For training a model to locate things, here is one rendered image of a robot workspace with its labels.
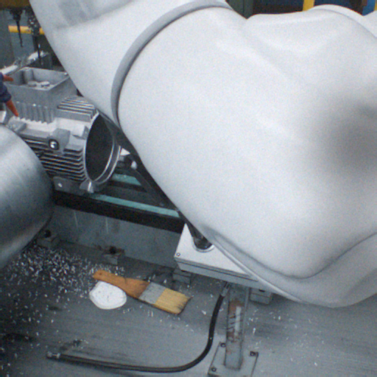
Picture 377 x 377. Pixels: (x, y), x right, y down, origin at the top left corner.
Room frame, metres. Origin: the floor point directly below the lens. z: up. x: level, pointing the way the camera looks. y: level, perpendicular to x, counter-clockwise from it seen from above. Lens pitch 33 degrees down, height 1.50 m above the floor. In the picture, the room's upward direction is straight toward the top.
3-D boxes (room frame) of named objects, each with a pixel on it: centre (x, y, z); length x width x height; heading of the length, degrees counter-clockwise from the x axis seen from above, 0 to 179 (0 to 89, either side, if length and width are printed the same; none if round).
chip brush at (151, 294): (0.72, 0.10, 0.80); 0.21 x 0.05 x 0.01; 64
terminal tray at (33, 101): (0.96, 0.30, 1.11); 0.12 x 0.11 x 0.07; 70
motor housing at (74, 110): (0.95, 0.27, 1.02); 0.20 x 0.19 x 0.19; 70
